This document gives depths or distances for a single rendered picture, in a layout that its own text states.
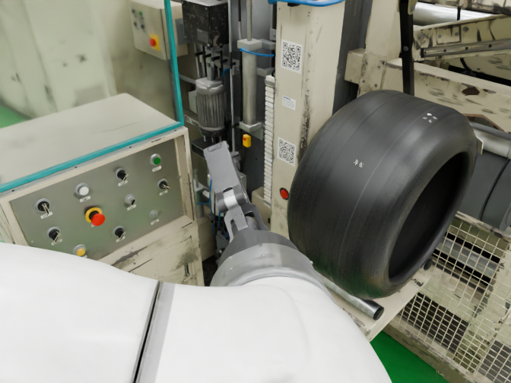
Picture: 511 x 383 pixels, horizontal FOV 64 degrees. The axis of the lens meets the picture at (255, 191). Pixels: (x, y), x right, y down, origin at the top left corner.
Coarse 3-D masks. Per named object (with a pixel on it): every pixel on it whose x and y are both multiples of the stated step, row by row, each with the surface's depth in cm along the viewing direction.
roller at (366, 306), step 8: (328, 280) 123; (336, 288) 121; (344, 296) 119; (352, 296) 118; (352, 304) 119; (360, 304) 116; (368, 304) 115; (376, 304) 115; (368, 312) 114; (376, 312) 113; (376, 320) 115
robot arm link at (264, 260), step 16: (240, 256) 30; (256, 256) 29; (272, 256) 28; (288, 256) 29; (304, 256) 30; (224, 272) 29; (240, 272) 27; (256, 272) 26; (272, 272) 26; (288, 272) 26; (304, 272) 27; (320, 288) 26
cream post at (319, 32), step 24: (312, 0) 96; (288, 24) 104; (312, 24) 99; (336, 24) 105; (312, 48) 102; (336, 48) 109; (288, 72) 111; (312, 72) 106; (336, 72) 114; (288, 96) 115; (312, 96) 111; (288, 120) 119; (312, 120) 116; (288, 168) 127; (288, 192) 132
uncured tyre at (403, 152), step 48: (384, 96) 102; (336, 144) 95; (384, 144) 90; (432, 144) 89; (336, 192) 93; (384, 192) 87; (432, 192) 131; (336, 240) 94; (384, 240) 90; (432, 240) 123; (384, 288) 104
